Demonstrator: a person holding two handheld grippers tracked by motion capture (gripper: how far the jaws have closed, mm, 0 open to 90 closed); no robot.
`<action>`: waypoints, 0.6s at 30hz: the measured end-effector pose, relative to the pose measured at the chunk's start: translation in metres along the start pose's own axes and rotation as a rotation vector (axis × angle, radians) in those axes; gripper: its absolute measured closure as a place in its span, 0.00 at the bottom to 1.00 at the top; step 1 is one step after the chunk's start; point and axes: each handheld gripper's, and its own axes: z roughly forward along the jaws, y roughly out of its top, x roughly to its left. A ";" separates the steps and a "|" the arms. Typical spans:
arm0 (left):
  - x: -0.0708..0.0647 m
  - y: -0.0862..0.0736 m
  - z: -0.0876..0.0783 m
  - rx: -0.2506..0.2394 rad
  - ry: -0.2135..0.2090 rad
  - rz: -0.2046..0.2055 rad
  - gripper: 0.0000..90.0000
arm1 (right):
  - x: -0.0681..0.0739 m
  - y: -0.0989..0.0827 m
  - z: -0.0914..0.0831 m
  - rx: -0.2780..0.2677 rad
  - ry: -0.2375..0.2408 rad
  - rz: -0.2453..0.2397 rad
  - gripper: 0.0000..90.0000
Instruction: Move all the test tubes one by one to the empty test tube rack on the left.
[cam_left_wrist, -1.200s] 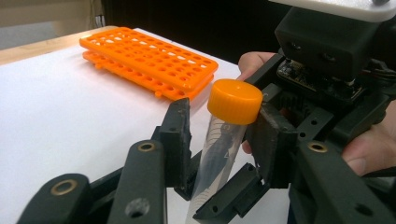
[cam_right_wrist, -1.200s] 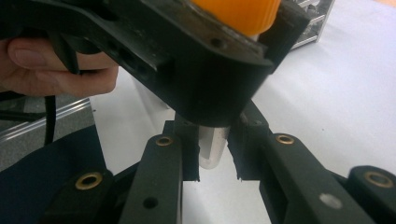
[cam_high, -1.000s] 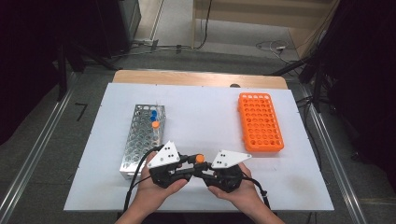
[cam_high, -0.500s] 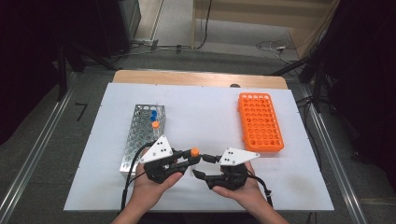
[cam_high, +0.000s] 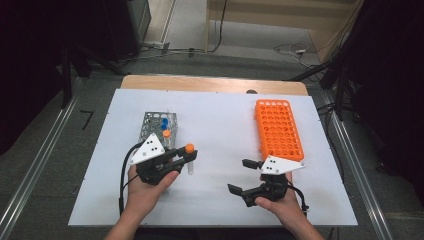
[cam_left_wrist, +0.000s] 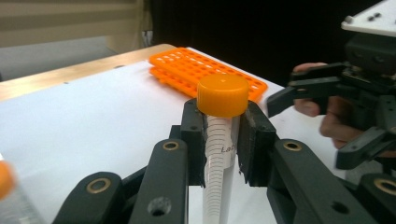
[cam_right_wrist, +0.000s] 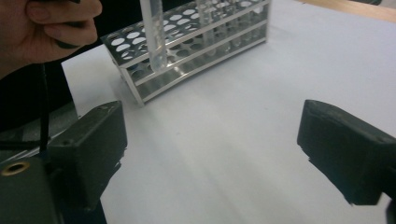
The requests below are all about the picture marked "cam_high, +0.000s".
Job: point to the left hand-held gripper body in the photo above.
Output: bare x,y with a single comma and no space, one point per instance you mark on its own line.
148,150

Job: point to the light wooden frame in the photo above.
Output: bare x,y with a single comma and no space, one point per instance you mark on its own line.
266,11

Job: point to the perforated metal tube rack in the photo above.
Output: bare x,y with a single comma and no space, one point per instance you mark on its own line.
151,125

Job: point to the dark curtain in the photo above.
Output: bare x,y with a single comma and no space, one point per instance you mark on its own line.
30,66
390,83

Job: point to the orange plastic tube rack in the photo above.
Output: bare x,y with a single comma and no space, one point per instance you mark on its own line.
280,133

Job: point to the clear test tube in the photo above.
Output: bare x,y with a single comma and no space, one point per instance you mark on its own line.
169,111

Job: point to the light wooden table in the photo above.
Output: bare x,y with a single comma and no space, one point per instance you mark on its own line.
200,83

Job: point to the person's right hand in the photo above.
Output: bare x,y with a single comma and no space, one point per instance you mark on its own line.
283,210

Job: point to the black cabinet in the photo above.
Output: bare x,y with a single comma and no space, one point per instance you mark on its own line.
123,26

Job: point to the person's left hand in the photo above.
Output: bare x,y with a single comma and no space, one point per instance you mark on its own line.
143,196

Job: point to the dark table grommet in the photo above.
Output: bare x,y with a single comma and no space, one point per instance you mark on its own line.
251,91

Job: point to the orange-capped test tube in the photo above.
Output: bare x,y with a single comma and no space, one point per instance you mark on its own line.
166,133
189,148

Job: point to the black metal stand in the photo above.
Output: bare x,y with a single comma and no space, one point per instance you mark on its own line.
339,96
66,76

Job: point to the aluminium floor rail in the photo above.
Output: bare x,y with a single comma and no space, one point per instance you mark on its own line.
33,170
370,200

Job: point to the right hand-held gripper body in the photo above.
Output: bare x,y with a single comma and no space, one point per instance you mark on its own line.
280,165

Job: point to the white table board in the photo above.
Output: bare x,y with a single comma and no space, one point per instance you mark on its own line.
220,126

